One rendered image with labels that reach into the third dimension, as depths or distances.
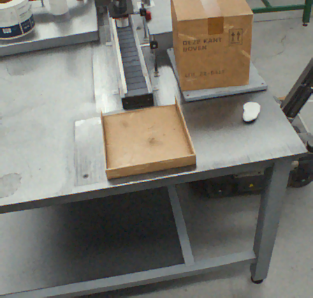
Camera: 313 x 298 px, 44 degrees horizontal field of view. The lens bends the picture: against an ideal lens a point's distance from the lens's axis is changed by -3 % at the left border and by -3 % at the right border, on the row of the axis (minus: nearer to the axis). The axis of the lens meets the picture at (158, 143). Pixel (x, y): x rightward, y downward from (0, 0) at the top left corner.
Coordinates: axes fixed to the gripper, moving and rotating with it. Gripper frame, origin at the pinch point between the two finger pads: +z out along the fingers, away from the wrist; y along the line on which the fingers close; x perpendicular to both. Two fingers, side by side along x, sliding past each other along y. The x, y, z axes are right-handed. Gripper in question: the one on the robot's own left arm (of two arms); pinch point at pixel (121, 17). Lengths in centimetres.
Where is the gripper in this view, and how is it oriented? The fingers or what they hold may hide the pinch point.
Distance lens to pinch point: 179.4
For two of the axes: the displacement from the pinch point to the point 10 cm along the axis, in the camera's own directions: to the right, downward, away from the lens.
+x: 1.7, 9.7, -1.5
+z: -0.5, 1.6, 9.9
